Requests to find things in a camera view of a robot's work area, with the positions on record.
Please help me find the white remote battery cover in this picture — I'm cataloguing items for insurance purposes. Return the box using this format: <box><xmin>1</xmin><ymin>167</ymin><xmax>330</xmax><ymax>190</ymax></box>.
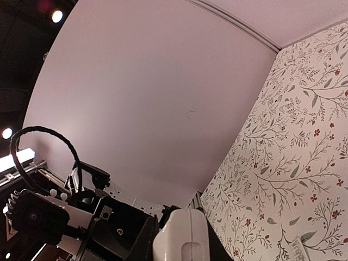
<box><xmin>290</xmin><ymin>237</ymin><xmax>310</xmax><ymax>261</ymax></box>

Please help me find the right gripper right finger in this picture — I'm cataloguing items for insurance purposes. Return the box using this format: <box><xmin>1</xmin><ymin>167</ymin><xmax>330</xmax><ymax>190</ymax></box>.
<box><xmin>206</xmin><ymin>220</ymin><xmax>231</xmax><ymax>261</ymax></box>

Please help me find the floral patterned table mat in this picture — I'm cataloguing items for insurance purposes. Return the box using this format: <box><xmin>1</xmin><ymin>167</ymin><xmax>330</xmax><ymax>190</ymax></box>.
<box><xmin>201</xmin><ymin>22</ymin><xmax>347</xmax><ymax>260</ymax></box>

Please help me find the white remote control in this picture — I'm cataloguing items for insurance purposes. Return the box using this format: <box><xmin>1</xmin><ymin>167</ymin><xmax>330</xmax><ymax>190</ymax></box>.
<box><xmin>153</xmin><ymin>208</ymin><xmax>210</xmax><ymax>261</ymax></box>

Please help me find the left black sleeved cable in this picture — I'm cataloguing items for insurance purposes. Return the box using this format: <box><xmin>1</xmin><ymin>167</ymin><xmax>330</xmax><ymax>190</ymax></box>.
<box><xmin>9</xmin><ymin>126</ymin><xmax>95</xmax><ymax>202</ymax></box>

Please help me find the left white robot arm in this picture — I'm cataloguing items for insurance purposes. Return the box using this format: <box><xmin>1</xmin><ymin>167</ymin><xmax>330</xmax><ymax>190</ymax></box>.
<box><xmin>65</xmin><ymin>163</ymin><xmax>177</xmax><ymax>260</ymax></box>

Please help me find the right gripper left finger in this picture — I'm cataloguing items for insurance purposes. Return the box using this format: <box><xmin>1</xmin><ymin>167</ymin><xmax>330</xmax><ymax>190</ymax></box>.
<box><xmin>126</xmin><ymin>215</ymin><xmax>159</xmax><ymax>261</ymax></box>

